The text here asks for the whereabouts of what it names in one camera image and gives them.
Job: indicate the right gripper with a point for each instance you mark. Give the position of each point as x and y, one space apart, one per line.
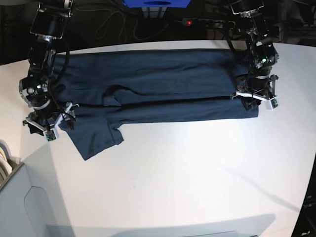
46 119

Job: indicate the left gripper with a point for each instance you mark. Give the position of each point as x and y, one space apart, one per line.
255 90

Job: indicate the dark blue T-shirt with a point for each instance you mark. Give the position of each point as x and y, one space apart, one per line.
110 89

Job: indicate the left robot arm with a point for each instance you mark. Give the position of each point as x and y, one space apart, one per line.
260 50

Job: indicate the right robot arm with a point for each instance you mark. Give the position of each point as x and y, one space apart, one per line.
37 88

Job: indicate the grey bin at left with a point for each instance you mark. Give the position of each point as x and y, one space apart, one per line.
31 204

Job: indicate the white power strip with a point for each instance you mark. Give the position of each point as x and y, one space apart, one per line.
208 23

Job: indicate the blue box on stand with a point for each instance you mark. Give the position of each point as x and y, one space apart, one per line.
156 3

